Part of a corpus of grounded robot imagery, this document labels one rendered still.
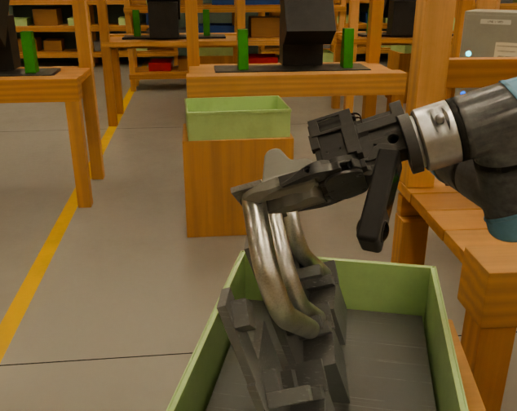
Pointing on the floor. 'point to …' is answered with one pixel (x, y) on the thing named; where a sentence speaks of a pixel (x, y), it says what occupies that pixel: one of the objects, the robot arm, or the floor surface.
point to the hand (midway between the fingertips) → (258, 205)
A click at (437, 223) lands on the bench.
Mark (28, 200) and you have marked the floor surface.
